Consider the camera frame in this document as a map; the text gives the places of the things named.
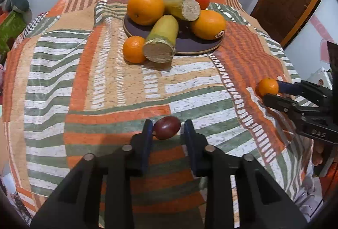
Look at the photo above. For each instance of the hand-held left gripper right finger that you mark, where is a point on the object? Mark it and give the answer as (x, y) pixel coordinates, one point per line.
(190, 147)

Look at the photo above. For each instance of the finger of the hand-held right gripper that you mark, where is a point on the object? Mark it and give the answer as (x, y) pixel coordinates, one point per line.
(303, 87)
(282, 103)

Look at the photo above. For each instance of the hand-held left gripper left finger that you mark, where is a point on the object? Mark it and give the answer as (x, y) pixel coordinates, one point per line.
(147, 147)

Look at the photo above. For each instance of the small mandarin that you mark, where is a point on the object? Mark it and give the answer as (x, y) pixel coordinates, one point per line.
(267, 87)
(133, 50)

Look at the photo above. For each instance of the dark red plum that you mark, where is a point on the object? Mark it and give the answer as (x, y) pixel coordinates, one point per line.
(167, 127)

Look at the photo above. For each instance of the purple round plate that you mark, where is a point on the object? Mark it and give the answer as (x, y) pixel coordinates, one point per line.
(191, 44)

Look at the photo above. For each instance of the large orange with sticker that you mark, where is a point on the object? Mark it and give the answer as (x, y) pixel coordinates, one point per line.
(207, 23)

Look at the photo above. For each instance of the yellow-green sugarcane piece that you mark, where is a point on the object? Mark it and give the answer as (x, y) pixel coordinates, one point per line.
(184, 9)

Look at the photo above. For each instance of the large plain orange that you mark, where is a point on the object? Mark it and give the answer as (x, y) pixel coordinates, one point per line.
(145, 8)

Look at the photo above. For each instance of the person's right hand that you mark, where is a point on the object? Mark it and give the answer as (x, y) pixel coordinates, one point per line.
(318, 155)

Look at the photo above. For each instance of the white heart-printed wardrobe door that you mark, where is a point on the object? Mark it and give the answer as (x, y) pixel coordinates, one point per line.
(309, 41)

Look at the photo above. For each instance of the striped patchwork blanket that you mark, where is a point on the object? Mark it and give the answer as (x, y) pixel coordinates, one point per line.
(105, 102)

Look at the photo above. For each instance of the green storage box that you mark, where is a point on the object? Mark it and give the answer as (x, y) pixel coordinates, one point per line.
(10, 31)

